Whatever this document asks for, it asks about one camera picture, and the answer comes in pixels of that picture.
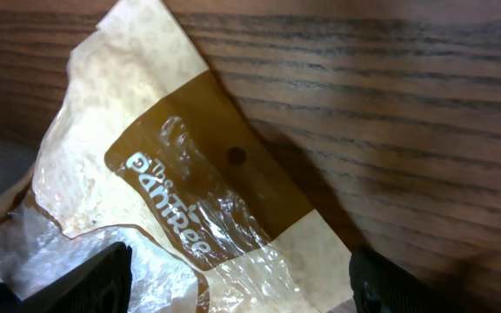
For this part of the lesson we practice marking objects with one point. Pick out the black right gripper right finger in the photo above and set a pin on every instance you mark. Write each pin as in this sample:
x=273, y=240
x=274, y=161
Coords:
x=380, y=286

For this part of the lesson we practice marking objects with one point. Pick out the brown white snack bag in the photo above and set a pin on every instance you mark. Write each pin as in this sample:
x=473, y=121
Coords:
x=113, y=129

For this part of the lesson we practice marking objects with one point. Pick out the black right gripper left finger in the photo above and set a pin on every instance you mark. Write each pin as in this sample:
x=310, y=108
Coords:
x=100, y=285

